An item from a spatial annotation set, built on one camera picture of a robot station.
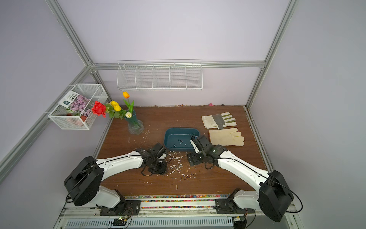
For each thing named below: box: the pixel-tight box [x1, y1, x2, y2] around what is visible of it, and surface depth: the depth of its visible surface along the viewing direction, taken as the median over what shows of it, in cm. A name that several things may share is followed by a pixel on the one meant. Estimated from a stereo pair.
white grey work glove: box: [201, 111, 237, 131], surface depth 113 cm
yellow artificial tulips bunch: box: [105, 91, 135, 120], surface depth 82 cm
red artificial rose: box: [91, 100, 107, 118], surface depth 71 cm
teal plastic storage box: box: [163, 127, 200, 152], surface depth 101 cm
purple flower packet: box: [58, 90, 93, 117], surface depth 75 cm
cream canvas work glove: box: [208, 127, 245, 147], surface depth 103 cm
